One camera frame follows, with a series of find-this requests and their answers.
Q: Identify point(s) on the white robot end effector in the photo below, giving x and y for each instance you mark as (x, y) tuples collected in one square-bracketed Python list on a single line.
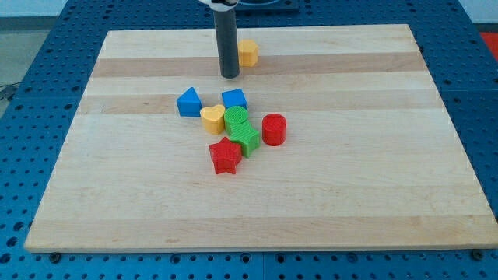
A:
[(220, 5)]

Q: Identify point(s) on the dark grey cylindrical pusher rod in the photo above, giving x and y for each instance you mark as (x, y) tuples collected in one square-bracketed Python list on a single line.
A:
[(226, 39)]

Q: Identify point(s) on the yellow hexagon block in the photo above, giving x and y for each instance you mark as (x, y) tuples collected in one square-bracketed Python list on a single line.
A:
[(248, 53)]

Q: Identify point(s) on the wooden board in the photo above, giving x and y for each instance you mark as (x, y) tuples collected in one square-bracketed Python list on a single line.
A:
[(371, 159)]

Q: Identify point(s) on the blue cube block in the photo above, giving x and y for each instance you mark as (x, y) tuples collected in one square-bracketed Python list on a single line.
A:
[(234, 97)]

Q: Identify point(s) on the blue triangle block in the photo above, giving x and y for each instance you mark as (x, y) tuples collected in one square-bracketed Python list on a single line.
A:
[(189, 103)]

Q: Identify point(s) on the green cylinder block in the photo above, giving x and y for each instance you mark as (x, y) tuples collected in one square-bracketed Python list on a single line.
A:
[(234, 115)]

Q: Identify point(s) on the yellow heart block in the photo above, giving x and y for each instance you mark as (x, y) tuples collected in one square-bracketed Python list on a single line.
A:
[(213, 119)]

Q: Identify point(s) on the green star block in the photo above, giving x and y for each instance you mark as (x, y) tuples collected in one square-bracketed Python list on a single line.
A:
[(246, 136)]

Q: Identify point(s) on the red cylinder block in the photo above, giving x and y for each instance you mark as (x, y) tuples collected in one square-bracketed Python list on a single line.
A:
[(273, 129)]

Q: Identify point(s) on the red star block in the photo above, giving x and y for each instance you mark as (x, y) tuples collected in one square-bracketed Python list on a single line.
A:
[(225, 156)]

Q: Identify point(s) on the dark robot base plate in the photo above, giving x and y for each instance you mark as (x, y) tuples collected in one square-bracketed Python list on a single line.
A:
[(268, 5)]

